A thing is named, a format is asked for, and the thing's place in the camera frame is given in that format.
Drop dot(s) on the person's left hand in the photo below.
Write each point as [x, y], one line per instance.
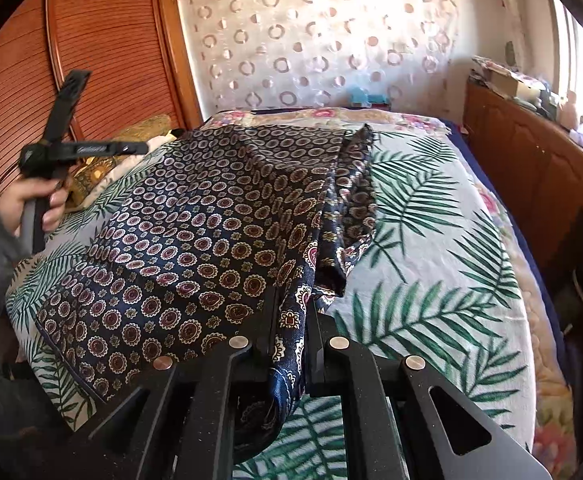
[14, 205]

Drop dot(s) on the leaf-print blanket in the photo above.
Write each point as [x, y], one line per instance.
[421, 260]

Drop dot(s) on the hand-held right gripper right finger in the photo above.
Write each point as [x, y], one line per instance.
[321, 355]

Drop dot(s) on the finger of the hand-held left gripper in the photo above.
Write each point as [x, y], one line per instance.
[111, 149]
[69, 105]

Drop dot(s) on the wooden cabinet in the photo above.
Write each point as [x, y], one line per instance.
[521, 150]

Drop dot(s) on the floral bed sheet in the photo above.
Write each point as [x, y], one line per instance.
[411, 121]

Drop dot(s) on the wooden slatted wardrobe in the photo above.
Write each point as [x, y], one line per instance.
[111, 35]

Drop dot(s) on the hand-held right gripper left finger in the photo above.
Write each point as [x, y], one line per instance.
[251, 360]

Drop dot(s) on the cream cloth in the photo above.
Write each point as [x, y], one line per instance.
[139, 159]

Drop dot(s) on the navy patterned satin robe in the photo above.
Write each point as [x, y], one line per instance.
[196, 235]

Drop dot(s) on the pink bottle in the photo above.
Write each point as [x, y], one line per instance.
[569, 109]

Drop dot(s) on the yellow patterned cloth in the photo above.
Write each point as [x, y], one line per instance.
[96, 172]

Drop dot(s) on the white circle-print curtain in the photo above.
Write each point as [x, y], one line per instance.
[321, 35]

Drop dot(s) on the blue bed sheet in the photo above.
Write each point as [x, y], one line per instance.
[536, 270]

